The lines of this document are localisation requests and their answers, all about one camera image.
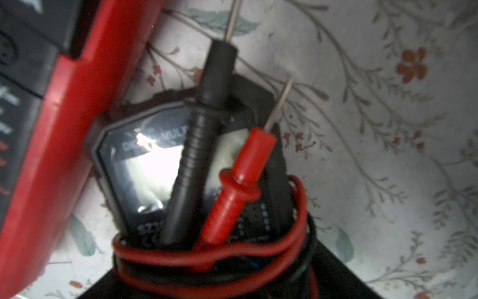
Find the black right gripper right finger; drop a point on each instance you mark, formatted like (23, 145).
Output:
(335, 280)

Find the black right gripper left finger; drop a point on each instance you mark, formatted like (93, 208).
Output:
(106, 288)

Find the small black multimeter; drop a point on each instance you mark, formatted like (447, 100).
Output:
(197, 186)

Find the large red multimeter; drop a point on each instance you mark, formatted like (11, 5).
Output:
(62, 64)

